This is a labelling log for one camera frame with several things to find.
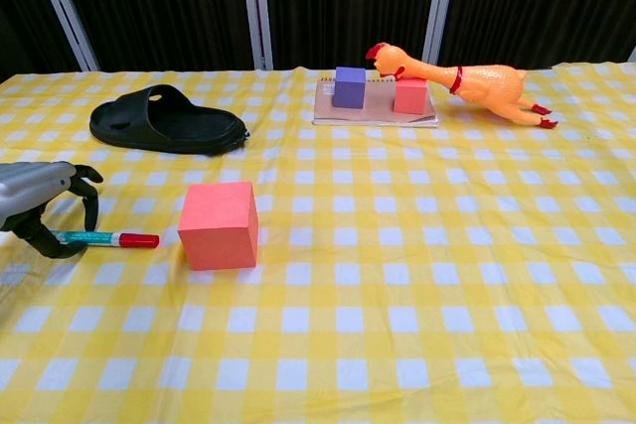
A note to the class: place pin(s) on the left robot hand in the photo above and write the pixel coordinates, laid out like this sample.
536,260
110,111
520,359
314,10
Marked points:
30,185

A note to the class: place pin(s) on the red capped marker pen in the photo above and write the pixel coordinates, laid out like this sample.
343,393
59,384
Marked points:
124,239

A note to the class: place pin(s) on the large pink foam cube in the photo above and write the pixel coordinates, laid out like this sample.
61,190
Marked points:
218,228

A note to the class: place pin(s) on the purple small cube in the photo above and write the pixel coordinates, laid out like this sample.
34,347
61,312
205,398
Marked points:
349,88

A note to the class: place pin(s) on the small pink cube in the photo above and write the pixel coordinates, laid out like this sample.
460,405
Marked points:
411,96

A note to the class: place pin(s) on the black rubber slipper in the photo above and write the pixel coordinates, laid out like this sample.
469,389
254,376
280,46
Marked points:
169,123

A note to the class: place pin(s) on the black curtain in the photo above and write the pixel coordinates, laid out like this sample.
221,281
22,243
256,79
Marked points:
159,2

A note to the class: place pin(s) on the spiral notebook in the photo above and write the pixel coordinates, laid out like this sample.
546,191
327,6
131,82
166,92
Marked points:
377,108

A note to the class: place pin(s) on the yellow checkered tablecloth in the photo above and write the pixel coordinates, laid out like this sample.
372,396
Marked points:
397,270

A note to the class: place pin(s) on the yellow rubber chicken toy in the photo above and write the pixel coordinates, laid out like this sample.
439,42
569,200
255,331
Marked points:
477,84

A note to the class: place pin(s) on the white frame post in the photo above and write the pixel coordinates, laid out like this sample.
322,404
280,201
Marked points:
64,2
439,2
258,7

